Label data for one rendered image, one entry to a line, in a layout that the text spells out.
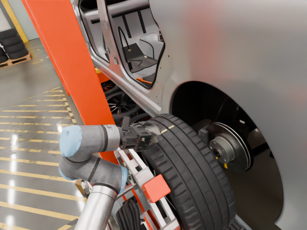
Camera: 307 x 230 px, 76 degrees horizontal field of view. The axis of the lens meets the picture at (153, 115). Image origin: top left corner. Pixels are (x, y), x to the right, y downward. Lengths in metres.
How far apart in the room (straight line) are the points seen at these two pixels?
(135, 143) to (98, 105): 0.52
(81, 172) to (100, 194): 0.10
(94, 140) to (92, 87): 0.52
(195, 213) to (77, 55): 0.85
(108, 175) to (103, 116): 0.55
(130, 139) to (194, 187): 0.30
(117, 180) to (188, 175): 0.27
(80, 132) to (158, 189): 0.33
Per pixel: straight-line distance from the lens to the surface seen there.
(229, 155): 1.18
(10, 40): 8.87
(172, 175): 0.77
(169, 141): 0.83
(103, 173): 0.71
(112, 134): 0.65
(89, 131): 0.63
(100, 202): 0.67
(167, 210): 0.84
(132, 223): 0.83
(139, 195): 1.01
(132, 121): 2.15
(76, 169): 0.71
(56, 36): 1.02
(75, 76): 1.06
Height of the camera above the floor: 1.74
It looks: 35 degrees down
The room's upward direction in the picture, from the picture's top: 12 degrees counter-clockwise
